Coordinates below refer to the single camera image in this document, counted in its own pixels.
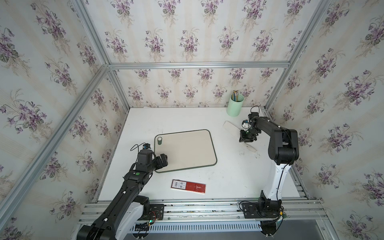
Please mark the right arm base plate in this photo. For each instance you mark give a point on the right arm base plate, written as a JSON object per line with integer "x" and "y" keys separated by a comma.
{"x": 262, "y": 210}

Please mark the white ceramic knife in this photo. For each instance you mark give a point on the white ceramic knife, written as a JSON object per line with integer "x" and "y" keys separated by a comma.
{"x": 235, "y": 132}

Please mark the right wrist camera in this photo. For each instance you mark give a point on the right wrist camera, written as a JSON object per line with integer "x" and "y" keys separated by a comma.
{"x": 245, "y": 124}

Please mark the utensils in cup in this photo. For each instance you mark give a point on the utensils in cup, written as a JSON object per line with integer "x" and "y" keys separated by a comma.
{"x": 235, "y": 96}

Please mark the white ventilation grille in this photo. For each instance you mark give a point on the white ventilation grille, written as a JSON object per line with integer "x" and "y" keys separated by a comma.
{"x": 204, "y": 227}

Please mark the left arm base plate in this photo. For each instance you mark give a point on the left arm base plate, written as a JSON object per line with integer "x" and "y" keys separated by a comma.
{"x": 152, "y": 212}

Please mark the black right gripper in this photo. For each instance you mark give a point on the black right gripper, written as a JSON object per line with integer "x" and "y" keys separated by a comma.
{"x": 242, "y": 139}

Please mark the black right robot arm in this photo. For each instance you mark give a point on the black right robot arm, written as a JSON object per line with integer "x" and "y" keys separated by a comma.
{"x": 283, "y": 150}

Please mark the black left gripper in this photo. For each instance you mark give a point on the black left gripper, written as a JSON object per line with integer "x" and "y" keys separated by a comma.
{"x": 164, "y": 160}

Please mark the light green utensil cup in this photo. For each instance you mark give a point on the light green utensil cup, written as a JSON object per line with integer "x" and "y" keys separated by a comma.
{"x": 234, "y": 108}

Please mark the aluminium mounting rail frame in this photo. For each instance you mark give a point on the aluminium mounting rail frame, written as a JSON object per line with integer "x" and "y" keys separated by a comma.
{"x": 228, "y": 210}

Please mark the red flat box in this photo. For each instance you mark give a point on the red flat box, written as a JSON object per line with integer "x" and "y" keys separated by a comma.
{"x": 188, "y": 186}

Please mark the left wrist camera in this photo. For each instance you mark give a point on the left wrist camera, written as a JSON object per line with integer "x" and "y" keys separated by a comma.
{"x": 146, "y": 146}

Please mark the beige green-rimmed cutting board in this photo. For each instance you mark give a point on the beige green-rimmed cutting board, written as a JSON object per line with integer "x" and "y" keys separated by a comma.
{"x": 186, "y": 150}

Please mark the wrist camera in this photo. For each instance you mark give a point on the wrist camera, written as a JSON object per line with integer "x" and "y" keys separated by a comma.
{"x": 146, "y": 146}
{"x": 245, "y": 124}

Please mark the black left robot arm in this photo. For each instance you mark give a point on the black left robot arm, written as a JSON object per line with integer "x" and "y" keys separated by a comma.
{"x": 127, "y": 206}

